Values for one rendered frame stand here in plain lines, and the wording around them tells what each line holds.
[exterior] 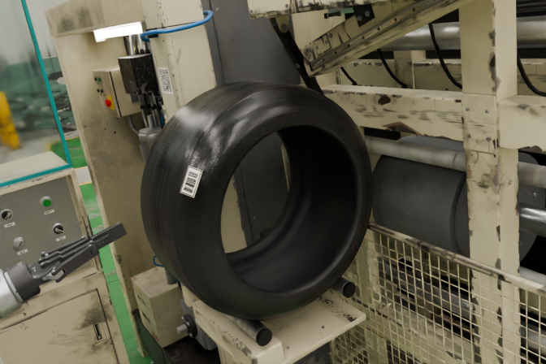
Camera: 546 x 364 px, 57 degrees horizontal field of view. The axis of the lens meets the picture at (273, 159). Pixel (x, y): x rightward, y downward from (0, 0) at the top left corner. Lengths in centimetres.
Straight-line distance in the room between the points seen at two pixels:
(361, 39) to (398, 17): 14
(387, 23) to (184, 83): 57
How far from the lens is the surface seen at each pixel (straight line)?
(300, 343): 143
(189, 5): 145
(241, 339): 138
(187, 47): 144
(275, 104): 115
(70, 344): 194
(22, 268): 112
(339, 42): 143
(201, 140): 110
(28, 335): 189
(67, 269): 111
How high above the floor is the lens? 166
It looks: 17 degrees down
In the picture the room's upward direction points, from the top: 9 degrees counter-clockwise
